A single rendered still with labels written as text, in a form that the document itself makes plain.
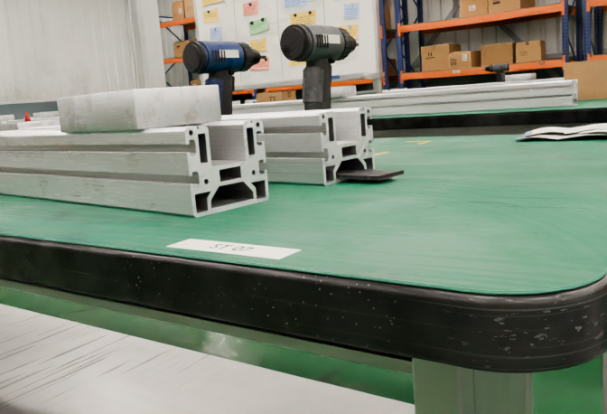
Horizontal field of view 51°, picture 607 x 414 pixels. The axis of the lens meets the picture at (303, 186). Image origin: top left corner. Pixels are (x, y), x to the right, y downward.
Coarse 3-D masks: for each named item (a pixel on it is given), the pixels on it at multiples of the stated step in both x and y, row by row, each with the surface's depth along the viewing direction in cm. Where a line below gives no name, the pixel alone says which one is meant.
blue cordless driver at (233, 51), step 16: (192, 48) 114; (208, 48) 114; (224, 48) 117; (240, 48) 121; (192, 64) 115; (208, 64) 115; (224, 64) 118; (240, 64) 121; (208, 80) 117; (224, 80) 119; (224, 96) 119; (224, 112) 119
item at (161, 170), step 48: (0, 144) 86; (48, 144) 77; (96, 144) 69; (144, 144) 63; (192, 144) 59; (240, 144) 64; (0, 192) 89; (48, 192) 79; (96, 192) 71; (144, 192) 64; (192, 192) 59; (240, 192) 66
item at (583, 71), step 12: (600, 60) 240; (564, 72) 249; (576, 72) 246; (588, 72) 243; (600, 72) 241; (588, 84) 244; (600, 84) 241; (264, 96) 569; (276, 96) 561; (288, 96) 564; (588, 96) 245; (600, 96) 242
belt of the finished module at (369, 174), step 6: (342, 168) 80; (336, 174) 75; (342, 174) 74; (348, 174) 74; (354, 174) 74; (360, 174) 73; (366, 174) 73; (372, 174) 72; (378, 174) 72; (384, 174) 72; (390, 174) 72; (396, 174) 73; (378, 180) 71
